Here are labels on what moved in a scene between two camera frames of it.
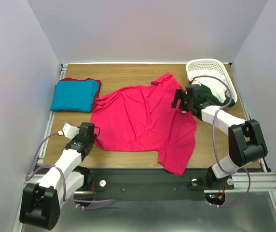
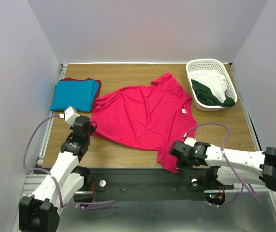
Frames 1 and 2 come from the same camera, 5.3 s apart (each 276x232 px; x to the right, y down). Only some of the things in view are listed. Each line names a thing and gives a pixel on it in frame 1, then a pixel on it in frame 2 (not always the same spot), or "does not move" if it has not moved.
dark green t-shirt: [213, 101] does not move
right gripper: [183, 99] -> [174, 151]
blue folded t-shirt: [76, 96] does not move
